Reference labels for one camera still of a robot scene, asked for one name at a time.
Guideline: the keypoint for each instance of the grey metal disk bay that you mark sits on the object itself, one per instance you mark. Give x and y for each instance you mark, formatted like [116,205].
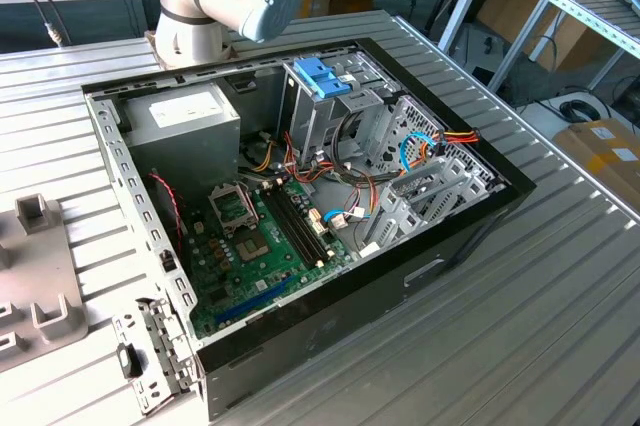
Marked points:
[400,206]

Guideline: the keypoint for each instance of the black RAM slot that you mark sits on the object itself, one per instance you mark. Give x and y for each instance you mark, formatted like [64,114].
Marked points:
[290,231]
[308,220]
[302,224]
[296,227]

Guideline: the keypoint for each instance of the cream board connector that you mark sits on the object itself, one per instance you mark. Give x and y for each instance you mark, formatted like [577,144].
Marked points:
[316,223]

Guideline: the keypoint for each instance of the grey metal drive cage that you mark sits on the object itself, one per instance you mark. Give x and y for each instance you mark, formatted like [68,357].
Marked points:
[305,121]

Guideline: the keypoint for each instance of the white paper tag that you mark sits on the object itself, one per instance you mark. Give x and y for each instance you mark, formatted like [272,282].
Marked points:
[369,249]

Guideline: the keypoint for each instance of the CPU socket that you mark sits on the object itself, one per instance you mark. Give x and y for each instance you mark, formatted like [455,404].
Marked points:
[252,248]

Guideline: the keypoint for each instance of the green motherboard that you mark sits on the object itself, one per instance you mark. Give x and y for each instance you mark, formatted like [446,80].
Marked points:
[260,271]

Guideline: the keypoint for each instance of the blue plastic drive latch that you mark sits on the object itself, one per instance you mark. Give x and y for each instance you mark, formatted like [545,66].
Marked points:
[320,78]

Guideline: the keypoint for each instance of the black open PC case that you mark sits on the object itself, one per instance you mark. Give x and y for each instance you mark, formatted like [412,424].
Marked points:
[350,306]

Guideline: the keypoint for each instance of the blue expansion slot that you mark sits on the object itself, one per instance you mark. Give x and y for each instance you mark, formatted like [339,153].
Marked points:
[255,301]

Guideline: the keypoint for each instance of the grey power supply unit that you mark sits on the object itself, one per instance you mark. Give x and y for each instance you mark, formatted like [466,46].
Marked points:
[185,146]

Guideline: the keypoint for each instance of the black latch knob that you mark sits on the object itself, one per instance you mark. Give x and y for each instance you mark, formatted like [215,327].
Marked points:
[129,361]

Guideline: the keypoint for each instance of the brown cardboard box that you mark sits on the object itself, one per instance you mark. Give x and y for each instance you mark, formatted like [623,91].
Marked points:
[510,6]
[575,46]

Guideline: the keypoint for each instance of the cardboard box with labels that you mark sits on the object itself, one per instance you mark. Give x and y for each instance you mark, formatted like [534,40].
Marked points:
[600,156]

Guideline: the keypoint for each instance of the grey parts rack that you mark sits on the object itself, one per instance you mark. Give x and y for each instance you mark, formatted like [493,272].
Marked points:
[35,276]

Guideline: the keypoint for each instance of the aluminium frame table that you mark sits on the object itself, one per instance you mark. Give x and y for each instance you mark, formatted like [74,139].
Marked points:
[590,11]

